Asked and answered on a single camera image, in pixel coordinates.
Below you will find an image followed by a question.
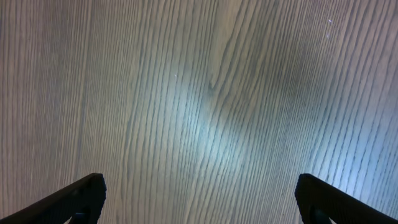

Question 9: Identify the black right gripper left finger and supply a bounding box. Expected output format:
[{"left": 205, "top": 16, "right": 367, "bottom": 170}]
[{"left": 1, "top": 173, "right": 106, "bottom": 223}]

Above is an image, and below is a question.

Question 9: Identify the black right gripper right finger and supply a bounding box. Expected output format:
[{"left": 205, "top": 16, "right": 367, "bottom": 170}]
[{"left": 295, "top": 174, "right": 397, "bottom": 224}]

